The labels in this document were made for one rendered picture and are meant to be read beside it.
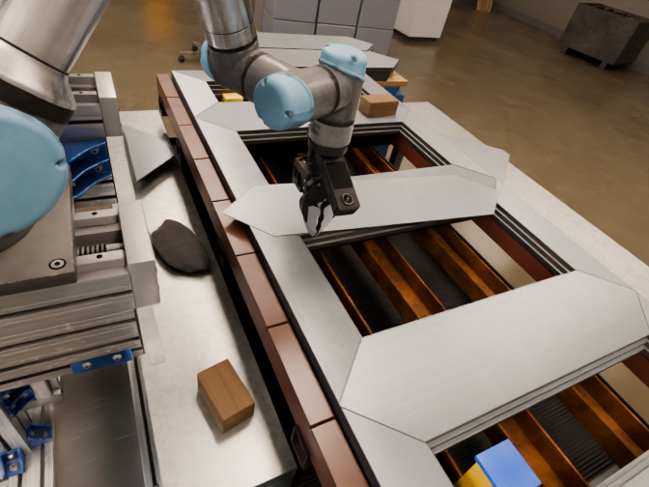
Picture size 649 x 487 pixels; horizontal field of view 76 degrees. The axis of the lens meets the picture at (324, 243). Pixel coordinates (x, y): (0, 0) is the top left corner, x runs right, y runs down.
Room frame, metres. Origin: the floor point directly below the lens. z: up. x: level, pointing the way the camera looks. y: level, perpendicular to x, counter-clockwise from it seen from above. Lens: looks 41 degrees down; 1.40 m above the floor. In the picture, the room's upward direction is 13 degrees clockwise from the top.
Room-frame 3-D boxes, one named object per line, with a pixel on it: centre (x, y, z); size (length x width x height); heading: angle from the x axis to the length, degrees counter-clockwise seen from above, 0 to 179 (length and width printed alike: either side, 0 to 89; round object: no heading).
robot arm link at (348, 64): (0.67, 0.04, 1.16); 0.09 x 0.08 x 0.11; 149
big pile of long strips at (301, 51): (1.86, 0.24, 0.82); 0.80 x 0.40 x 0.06; 124
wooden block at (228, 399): (0.36, 0.11, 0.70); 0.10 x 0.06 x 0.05; 46
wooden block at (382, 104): (1.36, -0.07, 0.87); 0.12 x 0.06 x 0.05; 129
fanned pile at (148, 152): (1.06, 0.58, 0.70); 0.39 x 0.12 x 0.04; 34
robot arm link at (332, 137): (0.67, 0.04, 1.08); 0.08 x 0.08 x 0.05
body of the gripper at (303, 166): (0.68, 0.04, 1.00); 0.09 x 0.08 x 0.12; 34
